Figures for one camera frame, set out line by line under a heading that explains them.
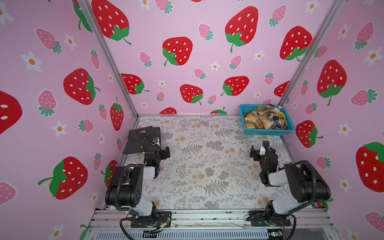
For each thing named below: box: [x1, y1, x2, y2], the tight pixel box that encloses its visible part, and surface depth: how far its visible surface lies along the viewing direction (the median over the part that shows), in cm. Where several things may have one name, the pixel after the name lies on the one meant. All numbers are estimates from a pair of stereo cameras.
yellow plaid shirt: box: [244, 105, 287, 129], surface depth 106 cm
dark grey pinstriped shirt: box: [123, 126, 161, 155], surface depth 106 cm
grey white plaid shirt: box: [265, 104, 288, 130], surface depth 106 cm
